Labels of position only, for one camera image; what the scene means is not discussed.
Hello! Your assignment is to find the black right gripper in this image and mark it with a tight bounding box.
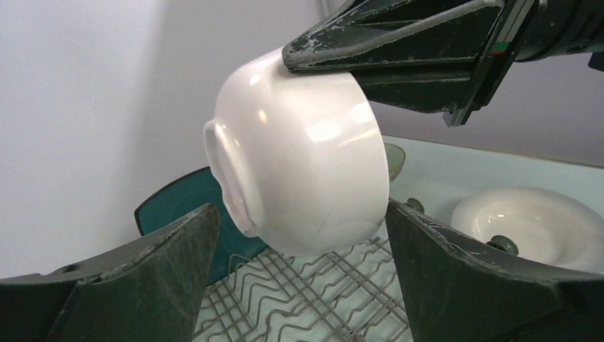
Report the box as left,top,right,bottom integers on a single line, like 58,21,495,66
501,1,603,72

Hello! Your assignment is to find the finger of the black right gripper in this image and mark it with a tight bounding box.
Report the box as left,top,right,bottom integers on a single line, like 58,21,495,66
282,1,507,120

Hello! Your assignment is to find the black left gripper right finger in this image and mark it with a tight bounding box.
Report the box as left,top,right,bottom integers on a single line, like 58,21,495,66
385,200,603,341

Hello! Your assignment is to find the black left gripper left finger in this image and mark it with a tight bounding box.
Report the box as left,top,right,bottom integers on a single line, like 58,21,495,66
1,223,214,341

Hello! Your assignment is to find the teal square plate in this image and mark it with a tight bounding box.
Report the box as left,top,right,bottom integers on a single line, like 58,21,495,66
134,167,267,286

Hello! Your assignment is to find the small white bowl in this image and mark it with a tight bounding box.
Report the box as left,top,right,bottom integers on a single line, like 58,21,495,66
203,49,390,257

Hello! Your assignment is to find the large white plate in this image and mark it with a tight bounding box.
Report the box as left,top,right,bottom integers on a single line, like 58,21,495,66
450,187,603,274

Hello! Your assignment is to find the green ceramic bowl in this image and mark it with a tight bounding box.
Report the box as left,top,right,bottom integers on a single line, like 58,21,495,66
384,143,406,183

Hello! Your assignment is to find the grey wire dish rack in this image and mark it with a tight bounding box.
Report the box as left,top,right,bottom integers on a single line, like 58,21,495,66
193,227,412,341

